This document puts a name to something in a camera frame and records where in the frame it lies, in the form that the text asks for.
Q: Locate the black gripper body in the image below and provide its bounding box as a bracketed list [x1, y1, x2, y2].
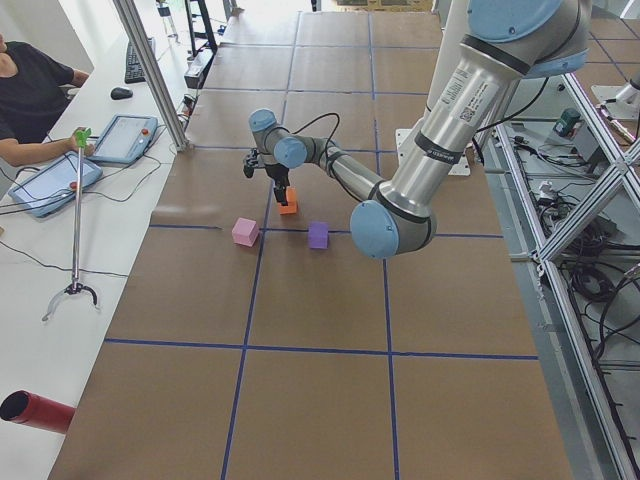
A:
[265, 163, 290, 189]

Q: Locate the orange foam cube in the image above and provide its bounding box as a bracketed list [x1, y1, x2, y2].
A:
[278, 187, 298, 215]

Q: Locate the green handled reacher grabber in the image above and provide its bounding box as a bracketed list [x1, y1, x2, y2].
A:
[42, 128, 99, 322]

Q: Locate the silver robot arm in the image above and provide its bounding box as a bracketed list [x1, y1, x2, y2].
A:
[243, 1, 592, 259]

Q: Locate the person's hand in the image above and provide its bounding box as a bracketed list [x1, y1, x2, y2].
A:
[69, 136, 95, 156]

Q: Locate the pink foam cube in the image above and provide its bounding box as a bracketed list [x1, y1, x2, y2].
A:
[232, 217, 260, 247]

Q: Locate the dark purple foam cube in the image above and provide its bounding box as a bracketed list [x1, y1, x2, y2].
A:
[307, 221, 329, 250]

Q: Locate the far blue teach pendant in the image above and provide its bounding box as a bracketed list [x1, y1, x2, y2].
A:
[89, 114, 158, 165]

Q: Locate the blue teach pendant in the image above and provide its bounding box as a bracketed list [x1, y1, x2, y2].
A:
[89, 114, 158, 165]
[8, 152, 79, 218]

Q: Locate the black keyboard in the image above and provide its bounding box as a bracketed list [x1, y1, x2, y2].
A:
[124, 41, 146, 84]

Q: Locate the black computer mouse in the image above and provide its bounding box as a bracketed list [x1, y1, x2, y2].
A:
[110, 87, 133, 100]

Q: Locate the near blue teach pendant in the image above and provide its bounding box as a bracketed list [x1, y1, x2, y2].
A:
[8, 152, 79, 218]

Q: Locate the white desk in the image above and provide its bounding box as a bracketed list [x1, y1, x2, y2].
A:
[1, 35, 186, 479]

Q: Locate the person in black shirt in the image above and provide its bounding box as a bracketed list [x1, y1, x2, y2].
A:
[1, 40, 89, 167]

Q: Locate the red cylinder tube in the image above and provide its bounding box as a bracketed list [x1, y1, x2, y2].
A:
[1, 390, 75, 434]

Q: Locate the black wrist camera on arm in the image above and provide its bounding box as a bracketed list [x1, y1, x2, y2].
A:
[243, 148, 265, 179]

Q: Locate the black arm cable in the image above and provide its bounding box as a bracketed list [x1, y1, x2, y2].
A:
[288, 112, 342, 174]

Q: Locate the aluminium frame post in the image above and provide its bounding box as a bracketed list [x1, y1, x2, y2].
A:
[113, 0, 190, 152]

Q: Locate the aluminium frame rail structure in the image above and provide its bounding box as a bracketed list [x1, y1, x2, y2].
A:
[479, 63, 639, 479]

